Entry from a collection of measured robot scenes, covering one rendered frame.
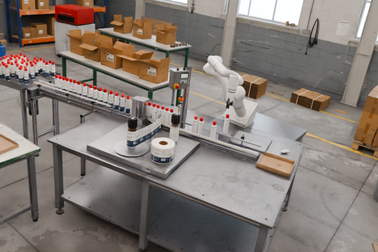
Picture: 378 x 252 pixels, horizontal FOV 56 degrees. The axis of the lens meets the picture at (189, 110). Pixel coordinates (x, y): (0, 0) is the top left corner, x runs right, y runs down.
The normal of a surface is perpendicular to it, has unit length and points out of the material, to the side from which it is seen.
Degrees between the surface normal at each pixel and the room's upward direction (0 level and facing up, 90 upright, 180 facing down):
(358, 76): 90
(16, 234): 0
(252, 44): 90
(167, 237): 0
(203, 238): 4
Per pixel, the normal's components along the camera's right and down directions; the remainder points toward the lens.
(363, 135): -0.60, 0.25
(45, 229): 0.11, -0.92
